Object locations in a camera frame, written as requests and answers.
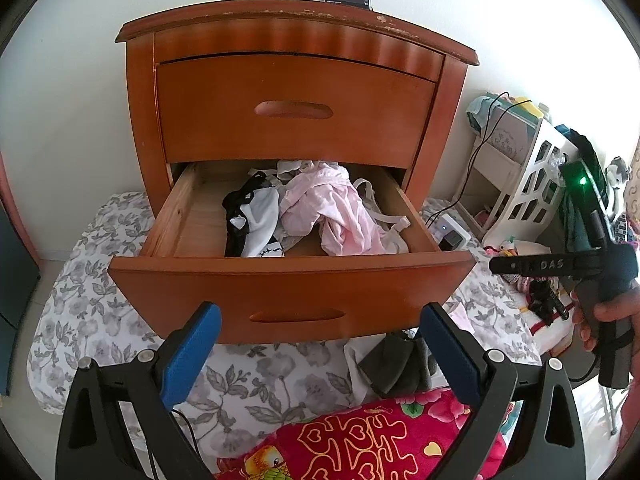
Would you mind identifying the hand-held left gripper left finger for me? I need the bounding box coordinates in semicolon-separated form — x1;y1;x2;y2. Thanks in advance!
56;301;222;480

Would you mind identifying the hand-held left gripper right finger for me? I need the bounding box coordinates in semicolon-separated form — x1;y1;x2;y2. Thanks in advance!
419;302;586;480

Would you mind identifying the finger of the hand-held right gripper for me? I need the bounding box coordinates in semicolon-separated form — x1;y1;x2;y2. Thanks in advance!
489;252;608;278

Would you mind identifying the dark grey underwear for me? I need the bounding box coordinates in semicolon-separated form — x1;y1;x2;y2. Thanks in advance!
357;331;441;398

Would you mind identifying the wooden drawer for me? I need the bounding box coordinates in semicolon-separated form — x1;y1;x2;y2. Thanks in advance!
155;52;438;170
107;160;476;346

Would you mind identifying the white bra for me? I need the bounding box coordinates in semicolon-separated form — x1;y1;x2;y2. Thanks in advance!
350;177;412;256

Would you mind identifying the black and white underwear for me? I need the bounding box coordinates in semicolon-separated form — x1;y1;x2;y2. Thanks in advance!
222;171;286;259

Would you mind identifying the pink underwear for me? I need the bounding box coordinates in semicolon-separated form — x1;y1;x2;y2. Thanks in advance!
279;162;388;256

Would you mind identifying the closed wooden drawer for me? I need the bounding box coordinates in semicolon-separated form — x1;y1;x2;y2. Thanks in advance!
155;52;438;170

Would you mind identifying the person's right hand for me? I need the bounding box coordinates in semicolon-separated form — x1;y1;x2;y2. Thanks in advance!
570;285;640;356

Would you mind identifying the grey white plush toy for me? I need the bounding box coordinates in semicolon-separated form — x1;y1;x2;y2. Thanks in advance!
605;156;632;196

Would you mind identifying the white lattice basket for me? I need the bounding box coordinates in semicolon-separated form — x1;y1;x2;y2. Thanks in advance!
482;120;583;246

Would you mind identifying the white small shelf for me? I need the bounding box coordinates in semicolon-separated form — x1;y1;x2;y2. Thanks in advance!
467;95;546;241

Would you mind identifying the white power adapter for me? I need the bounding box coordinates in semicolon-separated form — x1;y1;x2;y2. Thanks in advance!
435;212;471;252

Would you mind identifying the grey floral mattress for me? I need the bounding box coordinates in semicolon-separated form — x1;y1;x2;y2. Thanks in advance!
27;192;543;471

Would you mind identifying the red floral blanket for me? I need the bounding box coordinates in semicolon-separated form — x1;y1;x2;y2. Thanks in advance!
215;387;506;480

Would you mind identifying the yellow plastic item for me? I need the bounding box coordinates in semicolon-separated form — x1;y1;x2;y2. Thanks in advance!
515;96;548;121

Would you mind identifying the dark blue door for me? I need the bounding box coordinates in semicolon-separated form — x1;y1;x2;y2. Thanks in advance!
0;205;41;396

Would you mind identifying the wooden nightstand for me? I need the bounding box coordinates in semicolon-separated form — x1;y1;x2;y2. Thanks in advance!
114;1;481;281

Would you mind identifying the black cable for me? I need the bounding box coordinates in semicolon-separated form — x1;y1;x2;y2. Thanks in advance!
422;92;531;223

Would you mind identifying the pink door frame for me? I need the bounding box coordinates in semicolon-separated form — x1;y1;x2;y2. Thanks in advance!
0;152;38;261

